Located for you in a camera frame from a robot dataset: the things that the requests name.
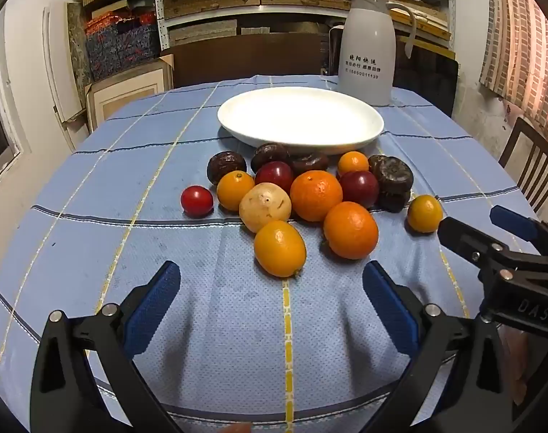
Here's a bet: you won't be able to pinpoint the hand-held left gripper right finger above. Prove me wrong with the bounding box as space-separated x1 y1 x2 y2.
363 261 513 433

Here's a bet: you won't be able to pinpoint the dark red plum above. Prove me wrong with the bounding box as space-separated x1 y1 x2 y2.
255 161 294 192
339 170 380 209

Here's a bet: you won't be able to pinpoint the beige picture frame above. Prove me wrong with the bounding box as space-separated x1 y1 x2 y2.
84 61 173 131

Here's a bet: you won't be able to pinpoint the white window frame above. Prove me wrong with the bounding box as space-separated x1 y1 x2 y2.
0 9 31 190

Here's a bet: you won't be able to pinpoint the small orange kumquat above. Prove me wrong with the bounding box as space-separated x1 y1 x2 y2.
337 151 369 176

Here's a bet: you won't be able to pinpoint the large orange kumquat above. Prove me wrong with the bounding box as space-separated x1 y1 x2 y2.
254 220 307 278

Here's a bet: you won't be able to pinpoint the blue checked tablecloth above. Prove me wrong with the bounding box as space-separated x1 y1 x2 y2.
0 73 548 433

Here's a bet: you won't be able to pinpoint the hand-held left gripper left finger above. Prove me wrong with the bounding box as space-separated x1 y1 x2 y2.
30 261 182 433

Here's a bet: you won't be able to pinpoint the white oval plate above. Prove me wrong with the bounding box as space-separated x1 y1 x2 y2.
217 87 385 156

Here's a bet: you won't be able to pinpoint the white leaning boards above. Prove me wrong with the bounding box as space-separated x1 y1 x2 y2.
41 6 89 145

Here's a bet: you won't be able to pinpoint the dark brown wooden board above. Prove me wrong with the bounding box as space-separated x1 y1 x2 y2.
172 34 329 88

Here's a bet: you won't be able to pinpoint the stack of patterned boxes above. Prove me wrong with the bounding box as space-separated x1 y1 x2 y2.
84 9 161 82

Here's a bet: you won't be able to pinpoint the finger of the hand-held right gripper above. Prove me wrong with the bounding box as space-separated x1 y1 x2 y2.
489 206 548 258
437 217 548 286

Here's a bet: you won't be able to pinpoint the brick pattern curtain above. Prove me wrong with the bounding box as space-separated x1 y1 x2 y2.
479 0 548 131

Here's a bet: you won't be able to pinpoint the red cherry tomato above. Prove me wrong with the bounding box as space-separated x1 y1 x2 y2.
180 185 214 216

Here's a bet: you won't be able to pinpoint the white thermos jug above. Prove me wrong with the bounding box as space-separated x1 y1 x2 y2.
336 0 418 106

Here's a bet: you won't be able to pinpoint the person's right hand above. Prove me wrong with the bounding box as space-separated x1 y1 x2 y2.
499 325 530 406

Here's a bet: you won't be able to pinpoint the orange tangerine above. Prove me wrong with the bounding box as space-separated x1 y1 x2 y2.
323 201 379 261
290 170 343 223

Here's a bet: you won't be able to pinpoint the white metal shelf rack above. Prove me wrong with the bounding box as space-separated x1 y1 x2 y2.
153 0 455 50

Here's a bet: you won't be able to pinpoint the dark wooden chair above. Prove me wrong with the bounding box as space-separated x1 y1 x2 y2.
498 117 548 231

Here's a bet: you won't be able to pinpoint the pale yellow round fruit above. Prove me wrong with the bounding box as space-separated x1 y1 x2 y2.
238 182 293 233

